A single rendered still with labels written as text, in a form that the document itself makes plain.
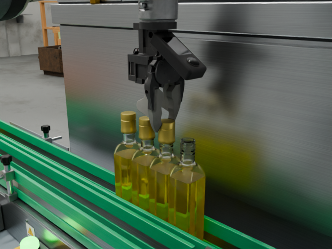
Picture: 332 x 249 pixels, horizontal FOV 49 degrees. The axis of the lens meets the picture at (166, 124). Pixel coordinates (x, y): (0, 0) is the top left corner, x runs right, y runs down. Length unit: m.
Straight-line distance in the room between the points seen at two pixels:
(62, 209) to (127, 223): 0.16
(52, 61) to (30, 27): 4.27
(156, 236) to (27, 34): 11.47
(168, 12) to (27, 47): 11.46
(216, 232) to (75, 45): 0.73
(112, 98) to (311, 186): 0.62
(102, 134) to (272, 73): 0.64
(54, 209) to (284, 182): 0.53
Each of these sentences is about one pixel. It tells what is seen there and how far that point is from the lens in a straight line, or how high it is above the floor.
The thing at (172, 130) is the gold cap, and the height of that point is 1.15.
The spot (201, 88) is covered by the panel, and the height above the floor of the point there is 1.21.
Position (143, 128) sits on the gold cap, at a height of 1.14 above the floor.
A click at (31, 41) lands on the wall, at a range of 12.13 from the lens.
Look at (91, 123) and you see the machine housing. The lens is 1.22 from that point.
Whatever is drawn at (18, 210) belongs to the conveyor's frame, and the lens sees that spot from 1.08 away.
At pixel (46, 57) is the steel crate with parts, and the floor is 0.40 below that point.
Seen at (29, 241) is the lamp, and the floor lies 0.85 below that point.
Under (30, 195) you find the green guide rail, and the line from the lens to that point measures 1.03.
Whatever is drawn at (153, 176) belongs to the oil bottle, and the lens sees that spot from 0.77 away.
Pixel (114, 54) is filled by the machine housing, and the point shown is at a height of 1.26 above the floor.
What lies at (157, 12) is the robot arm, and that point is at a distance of 0.68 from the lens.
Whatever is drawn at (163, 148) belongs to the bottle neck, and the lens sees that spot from 0.74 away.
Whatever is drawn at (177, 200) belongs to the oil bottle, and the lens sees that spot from 0.74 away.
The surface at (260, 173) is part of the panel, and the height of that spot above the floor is 1.06.
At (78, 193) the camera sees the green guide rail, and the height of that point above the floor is 0.94.
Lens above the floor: 1.39
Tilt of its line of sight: 18 degrees down
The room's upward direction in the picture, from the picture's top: straight up
